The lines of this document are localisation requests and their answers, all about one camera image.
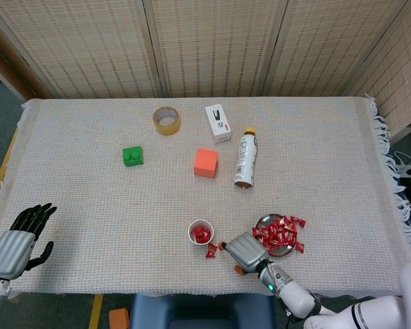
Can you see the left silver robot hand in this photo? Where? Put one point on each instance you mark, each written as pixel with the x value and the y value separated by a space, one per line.
pixel 10 253

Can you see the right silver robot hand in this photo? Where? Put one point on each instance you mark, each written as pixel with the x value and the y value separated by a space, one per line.
pixel 248 252

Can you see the red candy batch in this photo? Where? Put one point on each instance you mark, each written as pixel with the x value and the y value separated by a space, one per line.
pixel 201 235

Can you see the white paper cup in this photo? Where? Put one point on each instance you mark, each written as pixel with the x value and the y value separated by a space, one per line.
pixel 200 223

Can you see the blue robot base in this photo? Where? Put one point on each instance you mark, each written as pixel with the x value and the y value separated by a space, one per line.
pixel 198 312

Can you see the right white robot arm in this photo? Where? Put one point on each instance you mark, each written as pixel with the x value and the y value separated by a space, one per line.
pixel 294 294

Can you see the round metal plate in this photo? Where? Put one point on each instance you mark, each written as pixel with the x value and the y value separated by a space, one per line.
pixel 265 221

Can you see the white labelled drink bottle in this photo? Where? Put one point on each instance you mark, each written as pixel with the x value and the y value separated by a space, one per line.
pixel 246 161

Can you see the orange foam cube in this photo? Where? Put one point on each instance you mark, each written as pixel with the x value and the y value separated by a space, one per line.
pixel 205 162

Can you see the beige waffle weave tablecloth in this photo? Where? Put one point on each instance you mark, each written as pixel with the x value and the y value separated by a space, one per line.
pixel 89 188

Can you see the dark orange box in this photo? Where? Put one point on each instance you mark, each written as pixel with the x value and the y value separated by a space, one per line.
pixel 119 318

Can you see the white printed cardboard box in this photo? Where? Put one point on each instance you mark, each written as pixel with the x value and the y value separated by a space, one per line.
pixel 217 120

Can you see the yellow packing tape roll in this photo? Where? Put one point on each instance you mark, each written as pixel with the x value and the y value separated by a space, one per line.
pixel 166 130

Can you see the green toy building block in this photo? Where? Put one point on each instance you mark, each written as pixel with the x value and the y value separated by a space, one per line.
pixel 133 157

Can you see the white plastic clamp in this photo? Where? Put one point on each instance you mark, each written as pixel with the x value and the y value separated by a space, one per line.
pixel 409 168

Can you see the woven bamboo screen panel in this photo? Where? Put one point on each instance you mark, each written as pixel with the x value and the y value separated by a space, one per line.
pixel 3 65
pixel 329 44
pixel 219 44
pixel 404 68
pixel 89 44

